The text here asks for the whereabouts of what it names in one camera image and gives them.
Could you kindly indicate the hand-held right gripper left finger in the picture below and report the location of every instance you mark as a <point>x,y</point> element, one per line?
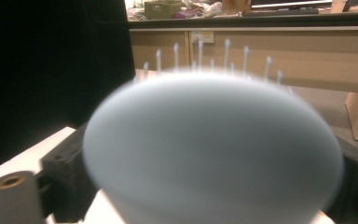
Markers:
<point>65,183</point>

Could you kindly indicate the light blue hairbrush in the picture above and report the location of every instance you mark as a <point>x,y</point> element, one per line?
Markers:
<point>211,149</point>

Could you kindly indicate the dark curtain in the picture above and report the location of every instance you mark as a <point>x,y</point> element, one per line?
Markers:
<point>49,71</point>

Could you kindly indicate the black keyboard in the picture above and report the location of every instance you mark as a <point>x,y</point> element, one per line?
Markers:
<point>284,12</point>

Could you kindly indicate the dark monitor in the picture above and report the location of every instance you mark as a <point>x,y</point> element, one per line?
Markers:
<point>292,3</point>

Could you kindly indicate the green cardboard box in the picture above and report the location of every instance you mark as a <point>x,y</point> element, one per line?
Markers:
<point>161,10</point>

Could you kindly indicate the purple wrapper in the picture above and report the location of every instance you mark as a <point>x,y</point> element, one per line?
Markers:
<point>186,14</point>

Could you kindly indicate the white wall socket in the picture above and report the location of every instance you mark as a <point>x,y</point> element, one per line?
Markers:
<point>202,37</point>

